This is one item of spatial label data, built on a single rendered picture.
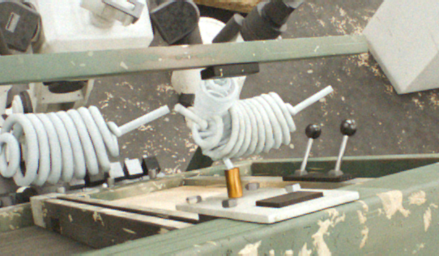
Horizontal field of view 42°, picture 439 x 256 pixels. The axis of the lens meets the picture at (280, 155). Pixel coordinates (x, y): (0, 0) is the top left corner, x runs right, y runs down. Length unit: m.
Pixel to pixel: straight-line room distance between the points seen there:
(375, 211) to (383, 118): 3.21
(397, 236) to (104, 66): 0.30
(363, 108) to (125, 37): 2.44
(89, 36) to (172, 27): 0.22
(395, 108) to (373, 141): 0.40
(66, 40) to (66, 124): 0.88
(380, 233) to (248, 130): 0.17
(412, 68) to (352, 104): 0.48
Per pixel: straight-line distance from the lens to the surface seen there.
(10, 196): 2.43
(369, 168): 1.39
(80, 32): 1.40
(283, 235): 0.46
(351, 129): 1.15
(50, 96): 1.89
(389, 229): 0.53
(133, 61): 0.49
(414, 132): 3.80
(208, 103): 0.57
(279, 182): 1.27
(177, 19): 1.49
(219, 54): 0.52
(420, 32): 3.76
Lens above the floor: 2.31
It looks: 48 degrees down
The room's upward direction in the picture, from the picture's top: 36 degrees clockwise
